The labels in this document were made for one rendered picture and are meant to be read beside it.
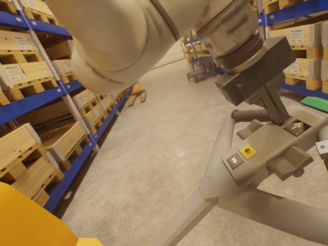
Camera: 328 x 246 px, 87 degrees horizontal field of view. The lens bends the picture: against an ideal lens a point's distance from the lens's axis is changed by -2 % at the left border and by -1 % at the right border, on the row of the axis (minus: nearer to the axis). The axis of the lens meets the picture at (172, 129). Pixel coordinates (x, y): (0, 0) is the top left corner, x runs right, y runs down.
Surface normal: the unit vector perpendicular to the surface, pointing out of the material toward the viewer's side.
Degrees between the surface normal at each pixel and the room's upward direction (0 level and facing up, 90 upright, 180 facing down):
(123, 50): 126
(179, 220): 38
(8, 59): 90
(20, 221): 74
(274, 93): 90
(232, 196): 28
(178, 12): 114
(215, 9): 101
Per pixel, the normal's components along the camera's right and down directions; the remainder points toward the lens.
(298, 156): -0.83, -0.47
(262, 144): -0.64, -0.68
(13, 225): 0.83, -0.54
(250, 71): 0.09, 0.40
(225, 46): -0.40, 0.70
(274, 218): -0.83, -0.23
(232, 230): -0.30, -0.86
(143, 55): 0.73, 0.68
